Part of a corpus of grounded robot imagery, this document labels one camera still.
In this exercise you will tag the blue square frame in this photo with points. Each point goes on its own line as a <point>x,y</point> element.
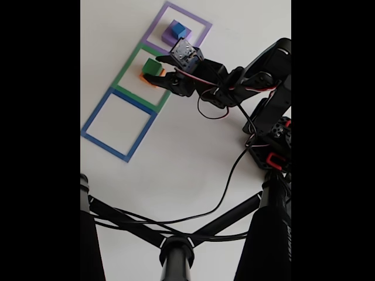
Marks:
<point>105,147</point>

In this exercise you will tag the black tripod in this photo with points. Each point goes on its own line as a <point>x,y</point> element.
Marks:
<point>175,257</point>

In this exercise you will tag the dark gripper camera box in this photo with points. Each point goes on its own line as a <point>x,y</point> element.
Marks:
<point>186,55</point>

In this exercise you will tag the green square frame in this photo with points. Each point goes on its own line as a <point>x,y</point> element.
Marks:
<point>128,65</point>

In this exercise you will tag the purple block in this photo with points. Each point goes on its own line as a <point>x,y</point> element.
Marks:
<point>167,36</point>

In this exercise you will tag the small blue cube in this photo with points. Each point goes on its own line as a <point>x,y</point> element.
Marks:
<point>178,30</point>

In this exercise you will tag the red clamp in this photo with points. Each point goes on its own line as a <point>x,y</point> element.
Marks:
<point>275,161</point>

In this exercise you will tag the orange block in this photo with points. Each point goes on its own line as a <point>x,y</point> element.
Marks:
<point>146,80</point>

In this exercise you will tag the green block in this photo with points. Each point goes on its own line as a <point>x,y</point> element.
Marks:
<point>151,67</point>

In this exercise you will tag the purple square frame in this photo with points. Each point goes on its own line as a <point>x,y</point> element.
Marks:
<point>152,32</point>

